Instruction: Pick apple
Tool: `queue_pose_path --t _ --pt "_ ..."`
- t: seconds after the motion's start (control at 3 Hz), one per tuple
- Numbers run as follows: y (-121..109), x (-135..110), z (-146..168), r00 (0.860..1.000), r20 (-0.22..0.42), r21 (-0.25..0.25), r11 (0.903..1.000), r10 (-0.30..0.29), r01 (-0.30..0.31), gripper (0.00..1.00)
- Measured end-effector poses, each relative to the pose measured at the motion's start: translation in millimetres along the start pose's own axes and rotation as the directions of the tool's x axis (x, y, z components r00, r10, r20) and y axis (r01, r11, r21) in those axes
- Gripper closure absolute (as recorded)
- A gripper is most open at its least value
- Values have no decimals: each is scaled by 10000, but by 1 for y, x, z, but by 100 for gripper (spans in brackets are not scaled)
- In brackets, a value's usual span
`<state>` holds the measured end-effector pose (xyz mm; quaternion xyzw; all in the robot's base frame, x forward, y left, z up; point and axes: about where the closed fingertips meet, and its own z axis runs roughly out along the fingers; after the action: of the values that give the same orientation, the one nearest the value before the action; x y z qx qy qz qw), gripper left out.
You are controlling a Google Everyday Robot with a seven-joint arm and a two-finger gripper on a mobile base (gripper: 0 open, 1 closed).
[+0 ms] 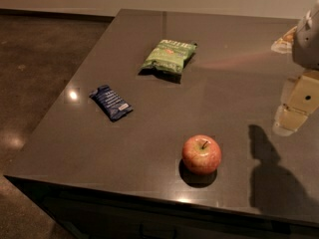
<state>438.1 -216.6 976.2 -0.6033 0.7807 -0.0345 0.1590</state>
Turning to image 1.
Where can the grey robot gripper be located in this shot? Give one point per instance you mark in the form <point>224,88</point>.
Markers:
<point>307,44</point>

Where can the red apple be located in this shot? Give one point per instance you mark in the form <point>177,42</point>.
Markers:
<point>201,154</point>

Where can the green chip bag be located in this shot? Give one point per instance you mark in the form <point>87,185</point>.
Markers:
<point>169,56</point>

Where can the blue snack bar wrapper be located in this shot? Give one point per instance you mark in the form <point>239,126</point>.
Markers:
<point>110,103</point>

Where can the clear plastic snack package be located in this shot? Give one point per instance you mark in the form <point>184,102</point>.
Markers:
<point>283,45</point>

